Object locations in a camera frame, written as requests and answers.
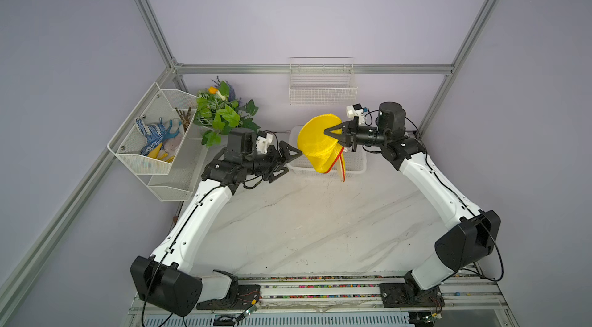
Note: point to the white plastic basket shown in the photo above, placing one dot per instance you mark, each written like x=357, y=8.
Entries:
x=355, y=162

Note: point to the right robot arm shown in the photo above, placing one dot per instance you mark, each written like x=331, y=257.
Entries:
x=470, y=231

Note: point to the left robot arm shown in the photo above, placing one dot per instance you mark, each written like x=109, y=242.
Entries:
x=169, y=278

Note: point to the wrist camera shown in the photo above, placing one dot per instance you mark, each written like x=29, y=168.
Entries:
x=355, y=110
x=263, y=141

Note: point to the brown twigs in shelf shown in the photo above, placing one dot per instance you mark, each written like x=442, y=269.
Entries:
x=185, y=117

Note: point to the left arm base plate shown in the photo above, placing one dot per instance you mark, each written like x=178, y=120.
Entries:
x=240, y=297

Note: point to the artificial green plant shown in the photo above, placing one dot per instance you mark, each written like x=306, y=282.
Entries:
x=219, y=111

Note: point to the white cloth in shelf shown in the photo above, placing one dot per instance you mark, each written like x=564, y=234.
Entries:
x=171, y=147

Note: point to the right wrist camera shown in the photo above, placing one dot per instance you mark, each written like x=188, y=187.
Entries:
x=355, y=110

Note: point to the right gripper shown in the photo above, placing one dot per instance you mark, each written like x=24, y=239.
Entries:
x=346, y=141

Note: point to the yellow mesh laundry bag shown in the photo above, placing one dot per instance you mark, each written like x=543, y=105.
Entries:
x=322, y=151

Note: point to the white mesh corner shelf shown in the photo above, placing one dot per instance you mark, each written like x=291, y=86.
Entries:
x=174, y=181

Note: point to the teal garden rake yellow handle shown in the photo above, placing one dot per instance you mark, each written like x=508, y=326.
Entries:
x=175, y=128

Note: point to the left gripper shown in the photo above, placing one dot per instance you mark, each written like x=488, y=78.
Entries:
x=276, y=160

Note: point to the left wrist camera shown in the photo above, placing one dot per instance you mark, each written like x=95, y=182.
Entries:
x=263, y=141

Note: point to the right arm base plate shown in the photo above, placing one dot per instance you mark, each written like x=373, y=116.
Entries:
x=402, y=295

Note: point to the white wire wall basket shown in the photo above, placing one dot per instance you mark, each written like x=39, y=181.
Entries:
x=322, y=80

